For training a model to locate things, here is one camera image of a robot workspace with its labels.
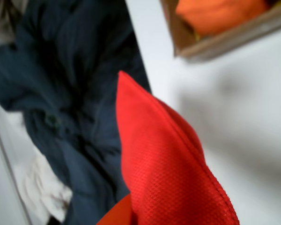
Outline person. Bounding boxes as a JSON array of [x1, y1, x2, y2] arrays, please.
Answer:
[[0, 0, 153, 225]]

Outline cardboard box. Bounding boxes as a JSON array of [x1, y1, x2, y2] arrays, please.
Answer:
[[160, 0, 281, 62]]

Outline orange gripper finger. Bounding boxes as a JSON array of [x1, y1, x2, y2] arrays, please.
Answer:
[[96, 193, 134, 225]]

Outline orange bean bag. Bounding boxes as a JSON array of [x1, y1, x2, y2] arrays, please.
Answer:
[[175, 0, 267, 36]]

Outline red bean bag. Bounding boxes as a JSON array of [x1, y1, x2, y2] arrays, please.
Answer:
[[116, 70, 241, 225]]

